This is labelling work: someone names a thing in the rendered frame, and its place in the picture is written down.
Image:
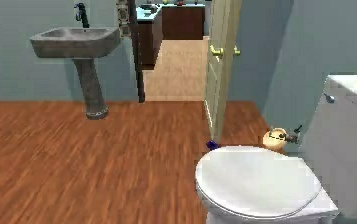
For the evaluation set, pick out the white toilet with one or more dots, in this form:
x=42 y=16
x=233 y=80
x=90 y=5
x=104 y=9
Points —
x=269 y=180

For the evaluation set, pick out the cream room door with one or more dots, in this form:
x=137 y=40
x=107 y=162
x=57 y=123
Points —
x=218 y=66

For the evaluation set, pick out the grey pedestal sink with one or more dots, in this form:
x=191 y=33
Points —
x=75 y=41

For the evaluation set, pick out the small blue door stop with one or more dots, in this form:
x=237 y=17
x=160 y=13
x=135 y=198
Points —
x=212 y=144

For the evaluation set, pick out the black sink faucet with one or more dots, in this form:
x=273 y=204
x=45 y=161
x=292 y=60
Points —
x=82 y=15

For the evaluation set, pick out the dark brown kitchen cabinet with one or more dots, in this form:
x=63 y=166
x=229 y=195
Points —
x=172 y=28

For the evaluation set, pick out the patterned hanging towel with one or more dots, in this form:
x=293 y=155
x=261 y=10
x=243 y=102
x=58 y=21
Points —
x=123 y=16

